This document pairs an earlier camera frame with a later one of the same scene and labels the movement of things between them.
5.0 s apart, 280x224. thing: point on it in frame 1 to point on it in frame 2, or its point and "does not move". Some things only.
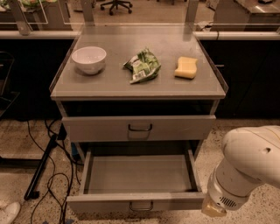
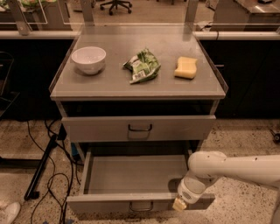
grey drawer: (138, 128) does not move
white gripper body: (222, 194) to (187, 192)
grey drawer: (143, 179) does not move
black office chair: (115, 3) does not move
